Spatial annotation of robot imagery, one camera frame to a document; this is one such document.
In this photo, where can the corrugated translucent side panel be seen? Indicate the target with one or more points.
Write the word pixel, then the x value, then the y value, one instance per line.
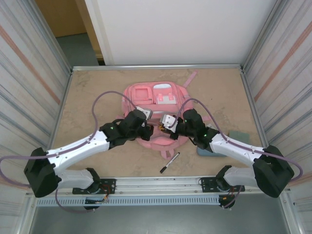
pixel 287 73
pixel 24 73

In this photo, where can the pink student backpack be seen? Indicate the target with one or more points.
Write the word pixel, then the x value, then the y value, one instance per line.
pixel 161 142

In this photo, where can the black white marker pen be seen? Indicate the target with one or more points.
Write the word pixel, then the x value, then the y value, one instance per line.
pixel 169 162

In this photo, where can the grey-green pad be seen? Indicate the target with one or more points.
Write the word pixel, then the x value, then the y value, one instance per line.
pixel 239 136

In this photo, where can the blue-grey pencil case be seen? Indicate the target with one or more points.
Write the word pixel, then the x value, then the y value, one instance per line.
pixel 203 154

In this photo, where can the white door frame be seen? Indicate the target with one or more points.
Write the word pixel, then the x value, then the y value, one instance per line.
pixel 103 44

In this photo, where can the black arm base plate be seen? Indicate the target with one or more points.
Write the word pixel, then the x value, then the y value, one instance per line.
pixel 207 184
pixel 109 182

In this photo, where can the aluminium table edge bar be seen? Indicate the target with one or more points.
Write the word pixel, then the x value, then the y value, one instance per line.
pixel 122 67

